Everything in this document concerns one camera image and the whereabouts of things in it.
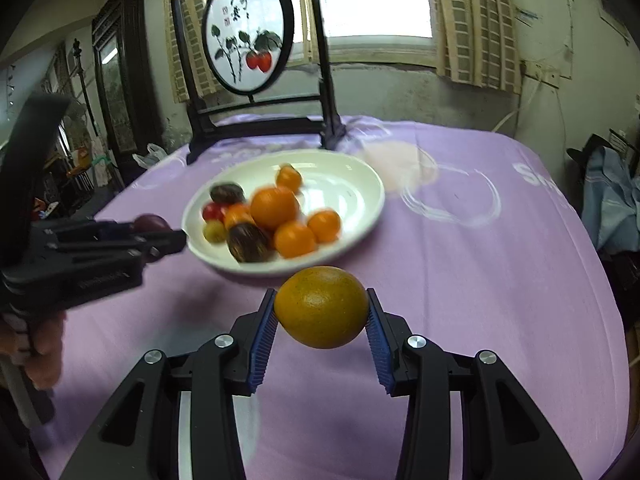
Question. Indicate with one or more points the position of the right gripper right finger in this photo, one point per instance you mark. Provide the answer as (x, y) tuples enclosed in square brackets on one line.
[(505, 434)]

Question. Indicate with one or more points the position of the left checked curtain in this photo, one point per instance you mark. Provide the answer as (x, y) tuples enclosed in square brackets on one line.
[(192, 18)]

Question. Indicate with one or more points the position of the white oval plate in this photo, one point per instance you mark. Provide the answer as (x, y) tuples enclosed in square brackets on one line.
[(331, 180)]

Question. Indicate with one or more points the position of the dark brown fruit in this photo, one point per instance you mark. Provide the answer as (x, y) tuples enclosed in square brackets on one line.
[(248, 244), (226, 193)]

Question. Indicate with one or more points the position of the blue clothes pile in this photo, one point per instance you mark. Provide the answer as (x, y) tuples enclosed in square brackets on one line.
[(610, 210)]

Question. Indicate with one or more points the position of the yellow-green longan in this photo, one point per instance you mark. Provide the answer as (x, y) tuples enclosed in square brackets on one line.
[(215, 232)]

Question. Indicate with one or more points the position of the small orange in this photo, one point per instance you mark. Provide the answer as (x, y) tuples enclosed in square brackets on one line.
[(326, 225)]

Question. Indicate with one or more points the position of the small yellow-orange kumquat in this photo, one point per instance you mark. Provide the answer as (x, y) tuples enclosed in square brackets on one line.
[(288, 177)]

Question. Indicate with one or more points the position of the large yellow orange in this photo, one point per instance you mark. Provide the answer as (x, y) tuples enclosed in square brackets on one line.
[(322, 307)]

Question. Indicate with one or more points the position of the person's left hand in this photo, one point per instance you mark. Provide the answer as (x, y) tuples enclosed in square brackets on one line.
[(44, 367)]

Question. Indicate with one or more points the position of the checked curtain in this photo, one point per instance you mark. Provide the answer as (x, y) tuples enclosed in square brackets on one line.
[(192, 18), (476, 44)]

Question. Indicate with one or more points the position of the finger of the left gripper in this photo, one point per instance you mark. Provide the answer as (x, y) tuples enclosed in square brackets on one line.
[(157, 245), (90, 229)]

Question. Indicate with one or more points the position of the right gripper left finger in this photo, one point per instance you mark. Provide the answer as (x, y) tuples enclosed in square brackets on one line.
[(172, 411)]

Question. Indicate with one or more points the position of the red cherry tomato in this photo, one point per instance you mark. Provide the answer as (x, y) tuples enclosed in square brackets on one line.
[(214, 212)]

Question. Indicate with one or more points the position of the right checked curtain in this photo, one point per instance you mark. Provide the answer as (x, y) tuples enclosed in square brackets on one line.
[(476, 44)]

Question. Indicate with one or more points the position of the dark brown fruit front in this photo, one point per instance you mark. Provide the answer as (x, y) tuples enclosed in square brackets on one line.
[(226, 193)]

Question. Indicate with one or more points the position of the dark red plum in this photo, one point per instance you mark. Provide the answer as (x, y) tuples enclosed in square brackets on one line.
[(150, 223)]

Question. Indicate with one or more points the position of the white plastic bag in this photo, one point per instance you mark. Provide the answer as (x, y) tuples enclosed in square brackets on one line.
[(154, 155)]

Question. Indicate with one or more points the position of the round painted screen stand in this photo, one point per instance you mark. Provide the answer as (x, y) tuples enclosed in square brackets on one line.
[(247, 45)]

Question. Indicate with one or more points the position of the dark wooden cabinet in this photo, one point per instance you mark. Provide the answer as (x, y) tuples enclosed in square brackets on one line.
[(125, 84)]

